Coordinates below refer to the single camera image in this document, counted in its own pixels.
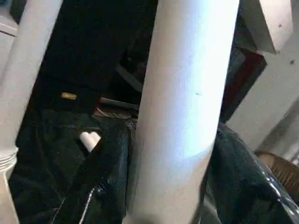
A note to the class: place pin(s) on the white cabinet with glass doors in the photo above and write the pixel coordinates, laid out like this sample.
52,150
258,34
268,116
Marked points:
275,81

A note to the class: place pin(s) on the grey metal bar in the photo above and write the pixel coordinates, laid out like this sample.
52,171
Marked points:
119,103

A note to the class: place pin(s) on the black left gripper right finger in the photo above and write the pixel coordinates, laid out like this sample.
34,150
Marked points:
245,191

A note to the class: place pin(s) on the black mat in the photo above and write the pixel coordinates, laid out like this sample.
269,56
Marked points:
51,144

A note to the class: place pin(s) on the large black case yellow label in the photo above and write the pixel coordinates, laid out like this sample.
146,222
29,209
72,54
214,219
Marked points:
81,46

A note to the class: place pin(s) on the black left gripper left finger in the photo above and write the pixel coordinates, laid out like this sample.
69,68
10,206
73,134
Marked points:
98,186

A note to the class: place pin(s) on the brown woven basket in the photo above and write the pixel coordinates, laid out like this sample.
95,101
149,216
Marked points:
282,170

